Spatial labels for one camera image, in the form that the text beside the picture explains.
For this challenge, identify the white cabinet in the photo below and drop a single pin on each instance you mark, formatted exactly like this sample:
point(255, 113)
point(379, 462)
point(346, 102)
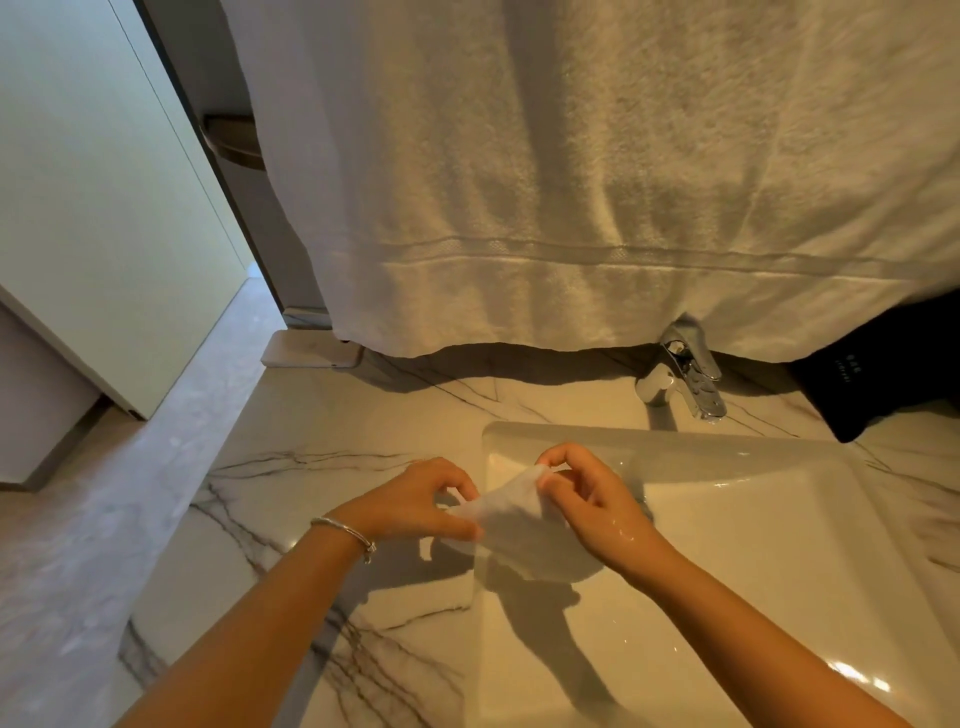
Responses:
point(105, 195)

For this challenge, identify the person's right thumb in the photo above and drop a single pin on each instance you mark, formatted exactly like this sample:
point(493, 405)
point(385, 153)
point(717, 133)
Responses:
point(555, 498)

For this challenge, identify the round wooden shelf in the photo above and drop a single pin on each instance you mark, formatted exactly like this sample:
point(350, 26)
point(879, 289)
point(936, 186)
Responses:
point(236, 142)

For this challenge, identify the person's right forearm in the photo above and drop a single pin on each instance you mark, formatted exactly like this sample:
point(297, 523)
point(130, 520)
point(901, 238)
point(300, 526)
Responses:
point(757, 645)

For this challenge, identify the large white hanging towel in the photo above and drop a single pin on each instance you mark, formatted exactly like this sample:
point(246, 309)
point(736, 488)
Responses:
point(600, 172)

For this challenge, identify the chrome sink faucet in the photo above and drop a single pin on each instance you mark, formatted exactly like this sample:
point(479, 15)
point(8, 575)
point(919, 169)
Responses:
point(690, 375)

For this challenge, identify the person's left forearm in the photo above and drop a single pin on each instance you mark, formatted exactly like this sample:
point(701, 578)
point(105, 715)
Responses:
point(247, 637)

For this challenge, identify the person's right hand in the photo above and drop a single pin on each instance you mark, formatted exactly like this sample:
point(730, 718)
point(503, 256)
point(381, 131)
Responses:
point(604, 517)

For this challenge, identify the person's left thumb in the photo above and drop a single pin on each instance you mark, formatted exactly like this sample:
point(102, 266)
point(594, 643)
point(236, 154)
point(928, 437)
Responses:
point(459, 525)

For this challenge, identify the white wet wipe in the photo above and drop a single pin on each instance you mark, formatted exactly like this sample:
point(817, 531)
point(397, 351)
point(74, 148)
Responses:
point(517, 525)

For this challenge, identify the white ceramic sink basin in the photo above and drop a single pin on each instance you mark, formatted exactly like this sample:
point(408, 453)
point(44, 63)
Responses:
point(750, 570)

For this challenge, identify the person's left hand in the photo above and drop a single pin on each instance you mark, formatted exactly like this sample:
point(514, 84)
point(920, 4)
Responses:
point(397, 501)

